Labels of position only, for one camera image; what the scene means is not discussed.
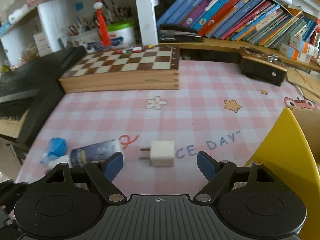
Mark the brown wooden radio box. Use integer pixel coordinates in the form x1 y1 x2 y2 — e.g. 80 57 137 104
237 46 287 87

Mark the red tassel ornament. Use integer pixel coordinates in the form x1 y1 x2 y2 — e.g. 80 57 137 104
93 0 111 46

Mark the white bookshelf frame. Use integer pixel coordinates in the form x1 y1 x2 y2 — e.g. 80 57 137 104
1 0 319 65

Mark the black electronic keyboard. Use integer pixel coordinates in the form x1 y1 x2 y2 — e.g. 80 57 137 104
1 47 87 148

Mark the black stapler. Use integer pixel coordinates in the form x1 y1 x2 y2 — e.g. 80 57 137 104
158 24 203 43

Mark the white usb wall charger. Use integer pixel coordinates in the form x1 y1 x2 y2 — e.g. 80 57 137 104
140 141 175 167

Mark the wooden chess board box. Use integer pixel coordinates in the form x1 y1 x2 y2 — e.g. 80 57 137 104
59 46 180 93

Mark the white tub green lid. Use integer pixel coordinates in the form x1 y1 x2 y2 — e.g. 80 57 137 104
107 20 136 49

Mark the pink checkered tablecloth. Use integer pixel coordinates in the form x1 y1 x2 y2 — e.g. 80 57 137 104
15 60 320 198

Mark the yellow cardboard box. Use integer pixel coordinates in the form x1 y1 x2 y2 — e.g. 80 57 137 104
245 107 319 239

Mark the dark blue spray bottle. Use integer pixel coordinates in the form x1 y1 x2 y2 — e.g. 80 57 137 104
40 139 123 169

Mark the row of leaning books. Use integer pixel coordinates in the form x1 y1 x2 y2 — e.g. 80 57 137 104
156 0 319 50

